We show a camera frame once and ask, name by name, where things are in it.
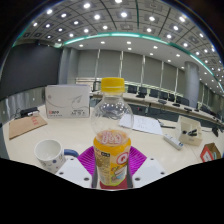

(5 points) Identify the small black device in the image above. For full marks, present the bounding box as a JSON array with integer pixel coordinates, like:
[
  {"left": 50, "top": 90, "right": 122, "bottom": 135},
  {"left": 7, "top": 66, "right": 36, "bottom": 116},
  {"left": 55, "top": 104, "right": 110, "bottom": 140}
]
[{"left": 19, "top": 106, "right": 40, "bottom": 118}]

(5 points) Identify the row of black chairs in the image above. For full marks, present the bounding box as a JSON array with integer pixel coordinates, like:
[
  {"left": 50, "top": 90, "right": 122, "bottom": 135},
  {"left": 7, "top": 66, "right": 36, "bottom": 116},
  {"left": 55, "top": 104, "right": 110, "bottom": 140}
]
[{"left": 126, "top": 84, "right": 224, "bottom": 119}]

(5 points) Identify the white sheet of paper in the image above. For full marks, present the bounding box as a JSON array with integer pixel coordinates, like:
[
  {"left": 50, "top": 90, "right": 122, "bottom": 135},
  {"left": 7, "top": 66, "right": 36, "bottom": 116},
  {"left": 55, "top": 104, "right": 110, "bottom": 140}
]
[{"left": 118, "top": 114, "right": 164, "bottom": 136}]

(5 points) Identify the flat brown cardboard envelope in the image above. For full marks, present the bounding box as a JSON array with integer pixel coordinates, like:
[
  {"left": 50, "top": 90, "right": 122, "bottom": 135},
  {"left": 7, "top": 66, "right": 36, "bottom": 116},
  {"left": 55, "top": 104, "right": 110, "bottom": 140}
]
[{"left": 8, "top": 114, "right": 48, "bottom": 140}]

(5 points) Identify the white power strip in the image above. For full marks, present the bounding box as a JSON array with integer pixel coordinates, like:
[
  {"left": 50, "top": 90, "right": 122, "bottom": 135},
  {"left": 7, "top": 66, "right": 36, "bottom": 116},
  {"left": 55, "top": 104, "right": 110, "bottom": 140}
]
[{"left": 162, "top": 133, "right": 184, "bottom": 150}]

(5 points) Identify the white mug with blue handle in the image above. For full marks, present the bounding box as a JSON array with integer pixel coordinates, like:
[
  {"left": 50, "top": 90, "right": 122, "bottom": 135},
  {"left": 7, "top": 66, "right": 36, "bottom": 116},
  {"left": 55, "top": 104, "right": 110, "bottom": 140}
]
[{"left": 33, "top": 138, "right": 80, "bottom": 174}]

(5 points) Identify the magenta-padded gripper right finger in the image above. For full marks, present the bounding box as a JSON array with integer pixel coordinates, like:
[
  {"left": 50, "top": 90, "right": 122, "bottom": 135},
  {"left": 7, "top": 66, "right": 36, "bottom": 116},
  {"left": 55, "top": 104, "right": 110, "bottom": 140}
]
[{"left": 125, "top": 145, "right": 168, "bottom": 189}]

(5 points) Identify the red and white carton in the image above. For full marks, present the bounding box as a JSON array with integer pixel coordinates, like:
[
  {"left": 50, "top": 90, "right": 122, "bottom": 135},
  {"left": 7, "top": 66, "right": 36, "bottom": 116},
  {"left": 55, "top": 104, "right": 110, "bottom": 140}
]
[{"left": 199, "top": 142, "right": 222, "bottom": 163}]

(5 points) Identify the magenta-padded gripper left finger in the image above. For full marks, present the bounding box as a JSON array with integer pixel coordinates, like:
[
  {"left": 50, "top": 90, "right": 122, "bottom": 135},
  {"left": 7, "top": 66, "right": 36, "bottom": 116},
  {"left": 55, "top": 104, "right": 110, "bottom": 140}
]
[{"left": 54, "top": 145, "right": 98, "bottom": 189}]

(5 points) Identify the group of ceiling lights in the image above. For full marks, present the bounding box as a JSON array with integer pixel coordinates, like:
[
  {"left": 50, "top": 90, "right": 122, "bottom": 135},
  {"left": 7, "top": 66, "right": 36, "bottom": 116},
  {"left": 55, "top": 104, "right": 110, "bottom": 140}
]
[{"left": 29, "top": 0, "right": 224, "bottom": 84}]

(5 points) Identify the open white box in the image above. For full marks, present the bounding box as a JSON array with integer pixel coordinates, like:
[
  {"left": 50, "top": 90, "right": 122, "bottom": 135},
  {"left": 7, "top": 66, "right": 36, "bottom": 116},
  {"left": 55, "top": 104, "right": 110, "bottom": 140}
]
[{"left": 174, "top": 115, "right": 203, "bottom": 147}]

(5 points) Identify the white paper ream box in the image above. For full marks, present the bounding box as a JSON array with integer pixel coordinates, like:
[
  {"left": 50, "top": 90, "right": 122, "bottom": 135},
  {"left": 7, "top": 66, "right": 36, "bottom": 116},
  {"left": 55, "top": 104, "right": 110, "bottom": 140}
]
[{"left": 44, "top": 83, "right": 92, "bottom": 119}]

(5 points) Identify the long curved conference desk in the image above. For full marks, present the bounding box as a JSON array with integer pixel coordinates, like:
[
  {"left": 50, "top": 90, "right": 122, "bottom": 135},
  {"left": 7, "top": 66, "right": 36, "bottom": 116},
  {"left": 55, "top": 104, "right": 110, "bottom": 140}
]
[{"left": 74, "top": 78, "right": 224, "bottom": 129}]

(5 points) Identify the yellow-capped orange-label drink bottle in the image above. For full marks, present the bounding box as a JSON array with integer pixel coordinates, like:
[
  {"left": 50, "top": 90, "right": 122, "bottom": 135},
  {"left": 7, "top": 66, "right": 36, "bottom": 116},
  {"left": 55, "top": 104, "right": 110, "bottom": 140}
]
[{"left": 90, "top": 77, "right": 135, "bottom": 188}]

